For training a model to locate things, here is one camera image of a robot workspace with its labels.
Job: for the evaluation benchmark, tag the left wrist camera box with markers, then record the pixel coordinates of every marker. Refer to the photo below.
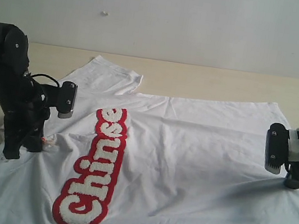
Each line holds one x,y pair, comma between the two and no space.
66,99

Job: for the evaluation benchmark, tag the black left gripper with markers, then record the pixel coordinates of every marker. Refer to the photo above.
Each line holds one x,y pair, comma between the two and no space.
36,94

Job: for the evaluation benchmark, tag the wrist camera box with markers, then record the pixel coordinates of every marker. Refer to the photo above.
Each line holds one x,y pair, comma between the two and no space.
276,148
66,99

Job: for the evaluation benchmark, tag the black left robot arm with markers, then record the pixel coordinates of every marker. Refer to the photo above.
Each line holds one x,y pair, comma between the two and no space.
14,61

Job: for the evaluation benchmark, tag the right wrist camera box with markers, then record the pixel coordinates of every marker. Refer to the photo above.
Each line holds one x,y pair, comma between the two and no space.
276,148

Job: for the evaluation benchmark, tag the white t-shirt red Chinese patch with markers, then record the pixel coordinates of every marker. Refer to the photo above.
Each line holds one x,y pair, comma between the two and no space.
131,158

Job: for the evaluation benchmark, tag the small white wall hook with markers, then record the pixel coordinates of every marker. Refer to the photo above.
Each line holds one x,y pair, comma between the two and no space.
104,13

